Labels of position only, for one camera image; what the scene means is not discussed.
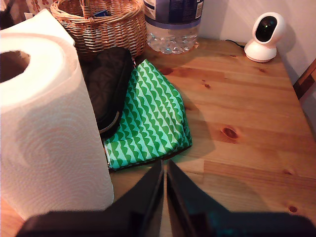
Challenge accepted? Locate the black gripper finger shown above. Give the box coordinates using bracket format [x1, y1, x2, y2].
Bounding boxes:
[166, 160, 234, 219]
[103, 159, 164, 218]

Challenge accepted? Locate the white paper towel roll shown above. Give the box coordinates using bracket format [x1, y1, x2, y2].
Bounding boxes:
[0, 9, 115, 220]

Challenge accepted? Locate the green patterned fabric pouch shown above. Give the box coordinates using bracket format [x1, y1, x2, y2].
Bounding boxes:
[105, 58, 193, 171]

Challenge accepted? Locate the black zipped case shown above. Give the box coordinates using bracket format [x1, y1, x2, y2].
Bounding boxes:
[83, 46, 135, 139]

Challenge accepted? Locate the wooden chair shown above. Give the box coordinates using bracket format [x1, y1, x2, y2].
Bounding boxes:
[292, 58, 316, 99]

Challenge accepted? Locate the large clear water bottle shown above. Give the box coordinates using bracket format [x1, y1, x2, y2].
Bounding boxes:
[143, 0, 205, 54]

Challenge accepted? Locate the gingerbread print box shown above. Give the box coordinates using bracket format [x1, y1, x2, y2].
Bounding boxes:
[26, 0, 56, 13]

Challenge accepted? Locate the thin black camera cable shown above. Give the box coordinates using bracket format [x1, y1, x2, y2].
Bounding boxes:
[225, 39, 246, 49]

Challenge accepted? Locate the small white round camera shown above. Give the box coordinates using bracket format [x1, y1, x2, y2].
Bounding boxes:
[243, 11, 286, 63]

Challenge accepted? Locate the wicker basket with handle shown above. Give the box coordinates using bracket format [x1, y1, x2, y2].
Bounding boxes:
[50, 0, 148, 61]

